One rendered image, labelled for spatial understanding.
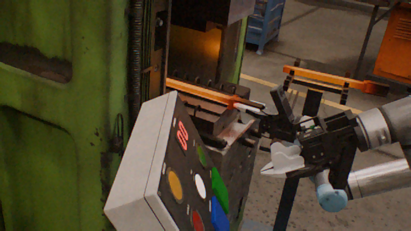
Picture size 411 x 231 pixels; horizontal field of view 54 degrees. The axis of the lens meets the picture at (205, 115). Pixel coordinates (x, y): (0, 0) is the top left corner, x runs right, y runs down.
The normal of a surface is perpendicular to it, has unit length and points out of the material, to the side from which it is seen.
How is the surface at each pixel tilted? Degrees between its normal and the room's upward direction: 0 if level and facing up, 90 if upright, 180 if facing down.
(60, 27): 89
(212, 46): 90
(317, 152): 90
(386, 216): 0
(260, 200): 0
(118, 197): 30
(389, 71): 90
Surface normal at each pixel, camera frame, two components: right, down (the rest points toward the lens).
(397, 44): -0.50, 0.36
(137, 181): -0.40, -0.82
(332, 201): -0.13, 0.44
